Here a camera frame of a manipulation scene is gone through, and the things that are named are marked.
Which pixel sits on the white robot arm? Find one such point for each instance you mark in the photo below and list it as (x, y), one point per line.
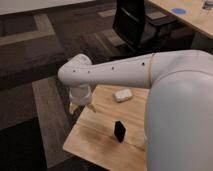
(179, 110)

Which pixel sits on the white rectangular case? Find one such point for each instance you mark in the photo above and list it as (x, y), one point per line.
(123, 95)

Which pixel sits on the black office chair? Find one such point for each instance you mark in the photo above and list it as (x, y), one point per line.
(142, 31)

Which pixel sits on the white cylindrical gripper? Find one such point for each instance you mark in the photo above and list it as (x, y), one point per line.
(80, 96)

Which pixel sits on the blue round coaster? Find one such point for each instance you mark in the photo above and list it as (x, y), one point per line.
(178, 11)

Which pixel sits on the small black box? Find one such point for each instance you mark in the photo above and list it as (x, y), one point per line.
(119, 131)

